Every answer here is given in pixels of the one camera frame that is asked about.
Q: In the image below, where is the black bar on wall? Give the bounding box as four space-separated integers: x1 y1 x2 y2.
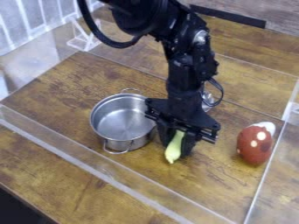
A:
191 4 267 29

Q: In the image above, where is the red spotted toy mushroom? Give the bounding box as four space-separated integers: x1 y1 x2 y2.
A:
237 122 277 165

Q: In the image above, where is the small steel pot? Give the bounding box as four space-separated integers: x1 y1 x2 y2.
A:
90 88 155 155

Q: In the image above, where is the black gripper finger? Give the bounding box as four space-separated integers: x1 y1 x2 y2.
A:
157 120 175 147
182 131 202 157

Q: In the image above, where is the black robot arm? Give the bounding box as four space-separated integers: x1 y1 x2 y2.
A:
100 0 221 156

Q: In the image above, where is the clear acrylic triangle stand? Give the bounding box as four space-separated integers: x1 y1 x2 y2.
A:
67 18 102 52

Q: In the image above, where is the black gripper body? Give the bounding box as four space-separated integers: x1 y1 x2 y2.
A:
145 98 221 144

